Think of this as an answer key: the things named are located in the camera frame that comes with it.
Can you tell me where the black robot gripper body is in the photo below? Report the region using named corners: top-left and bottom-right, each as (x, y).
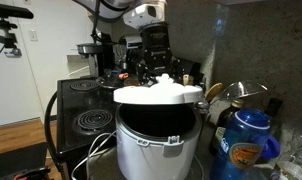
top-left (138, 22), bottom-right (175, 74)

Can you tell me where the white rice cooker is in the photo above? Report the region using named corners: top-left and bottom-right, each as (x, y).
top-left (112, 73), bottom-right (211, 180)

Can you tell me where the wooden spatula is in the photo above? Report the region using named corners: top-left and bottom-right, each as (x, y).
top-left (182, 74), bottom-right (195, 87)

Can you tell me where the dark pot with glass lid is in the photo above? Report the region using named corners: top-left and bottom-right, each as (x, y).
top-left (95, 71), bottom-right (139, 90)

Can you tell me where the wooden spoon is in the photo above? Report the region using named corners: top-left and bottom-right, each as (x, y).
top-left (204, 82), bottom-right (225, 103)

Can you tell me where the black coffee maker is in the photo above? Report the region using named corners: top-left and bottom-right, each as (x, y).
top-left (76, 32), bottom-right (116, 78)

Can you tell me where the black electric stove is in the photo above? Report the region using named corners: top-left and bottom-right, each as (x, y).
top-left (55, 76), bottom-right (126, 180)

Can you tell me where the dark glass oil bottle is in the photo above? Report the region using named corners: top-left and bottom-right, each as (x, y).
top-left (208, 98), bottom-right (246, 157)

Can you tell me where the blue plastic water bottle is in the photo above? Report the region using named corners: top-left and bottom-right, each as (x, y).
top-left (209, 107), bottom-right (282, 180)

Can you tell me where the black capped dark bottle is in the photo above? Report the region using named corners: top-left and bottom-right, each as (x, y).
top-left (263, 97), bottom-right (284, 135)

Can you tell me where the clear plastic bag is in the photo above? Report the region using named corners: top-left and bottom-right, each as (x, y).
top-left (270, 132), bottom-right (302, 180)

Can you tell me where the red black hand tool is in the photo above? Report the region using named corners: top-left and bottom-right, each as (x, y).
top-left (12, 167), bottom-right (53, 180)

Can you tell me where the black floor mat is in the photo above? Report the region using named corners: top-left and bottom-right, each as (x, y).
top-left (0, 142), bottom-right (49, 180)

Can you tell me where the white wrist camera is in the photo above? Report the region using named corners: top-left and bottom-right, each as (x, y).
top-left (122, 2), bottom-right (167, 30)

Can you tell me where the white power cable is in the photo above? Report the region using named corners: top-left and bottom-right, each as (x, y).
top-left (70, 130), bottom-right (118, 180)

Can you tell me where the thick black cable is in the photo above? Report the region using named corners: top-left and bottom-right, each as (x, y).
top-left (43, 91), bottom-right (64, 165)

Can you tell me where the white light switch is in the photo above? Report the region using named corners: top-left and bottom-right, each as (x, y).
top-left (27, 28), bottom-right (39, 42)

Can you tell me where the black camera on stand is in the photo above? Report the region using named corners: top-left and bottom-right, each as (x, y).
top-left (0, 2), bottom-right (35, 58)

